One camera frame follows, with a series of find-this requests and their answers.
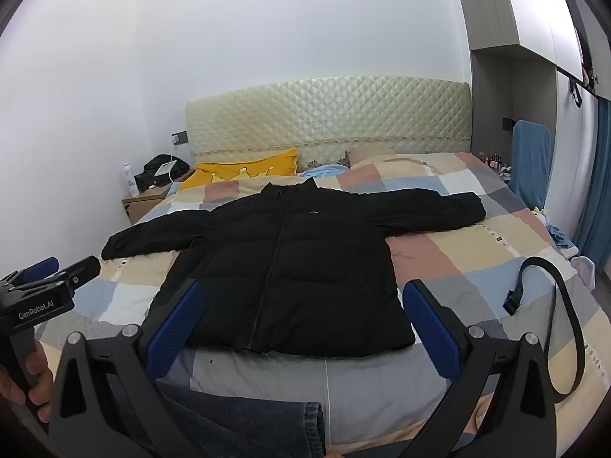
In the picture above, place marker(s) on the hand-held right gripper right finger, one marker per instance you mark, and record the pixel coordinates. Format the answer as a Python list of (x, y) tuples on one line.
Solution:
[(429, 329)]

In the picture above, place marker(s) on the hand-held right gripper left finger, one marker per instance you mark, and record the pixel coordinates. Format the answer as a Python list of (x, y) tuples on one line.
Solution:
[(176, 324)]

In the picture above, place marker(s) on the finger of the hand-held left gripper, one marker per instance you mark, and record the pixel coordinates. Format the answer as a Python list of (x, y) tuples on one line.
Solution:
[(40, 267), (79, 269)]

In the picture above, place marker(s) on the black puffer jacket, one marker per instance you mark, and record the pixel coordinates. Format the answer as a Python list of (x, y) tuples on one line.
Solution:
[(305, 272)]

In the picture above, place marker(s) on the person's left hand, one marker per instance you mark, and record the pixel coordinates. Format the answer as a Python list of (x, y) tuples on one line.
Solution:
[(40, 377)]

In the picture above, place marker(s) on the checkered pastel blanket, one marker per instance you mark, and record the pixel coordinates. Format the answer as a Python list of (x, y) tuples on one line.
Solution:
[(477, 257)]

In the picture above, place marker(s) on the wooden nightstand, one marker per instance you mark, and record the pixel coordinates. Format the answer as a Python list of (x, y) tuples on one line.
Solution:
[(138, 203)]

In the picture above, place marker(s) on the white spray bottle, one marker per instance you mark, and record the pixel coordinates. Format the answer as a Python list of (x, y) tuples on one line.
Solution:
[(131, 181)]

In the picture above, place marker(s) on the black bag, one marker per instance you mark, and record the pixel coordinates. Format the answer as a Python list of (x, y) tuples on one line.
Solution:
[(145, 181)]

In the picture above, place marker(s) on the white tablet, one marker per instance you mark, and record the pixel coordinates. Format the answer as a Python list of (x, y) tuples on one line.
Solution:
[(165, 168)]

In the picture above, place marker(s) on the person's blue jeans leg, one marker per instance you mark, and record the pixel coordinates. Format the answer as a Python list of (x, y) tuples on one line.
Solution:
[(267, 424)]

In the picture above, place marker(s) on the small plush toy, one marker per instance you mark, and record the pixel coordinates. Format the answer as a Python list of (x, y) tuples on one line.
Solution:
[(542, 215)]

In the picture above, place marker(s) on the yellow pillow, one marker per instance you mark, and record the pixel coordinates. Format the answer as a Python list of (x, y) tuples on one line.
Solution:
[(238, 169)]

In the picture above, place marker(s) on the row of cosmetic bottles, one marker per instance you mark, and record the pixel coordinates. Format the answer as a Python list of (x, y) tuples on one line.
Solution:
[(496, 162)]

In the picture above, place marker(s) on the pink pillow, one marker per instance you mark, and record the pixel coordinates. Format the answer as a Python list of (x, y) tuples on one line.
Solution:
[(367, 153)]

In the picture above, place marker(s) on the light blue cloth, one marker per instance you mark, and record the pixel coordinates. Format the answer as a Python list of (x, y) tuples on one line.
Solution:
[(324, 171)]

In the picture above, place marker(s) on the blue towel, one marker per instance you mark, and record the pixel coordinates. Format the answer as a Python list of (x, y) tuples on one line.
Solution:
[(530, 167)]

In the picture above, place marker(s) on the quilted cream headboard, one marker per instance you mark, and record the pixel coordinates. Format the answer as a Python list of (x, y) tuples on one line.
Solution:
[(334, 114)]

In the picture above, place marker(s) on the grey and white wardrobe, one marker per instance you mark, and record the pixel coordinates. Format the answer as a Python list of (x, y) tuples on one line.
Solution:
[(534, 4)]

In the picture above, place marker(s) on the dark wall socket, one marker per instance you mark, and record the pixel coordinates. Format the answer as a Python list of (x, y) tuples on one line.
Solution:
[(180, 138), (508, 124)]

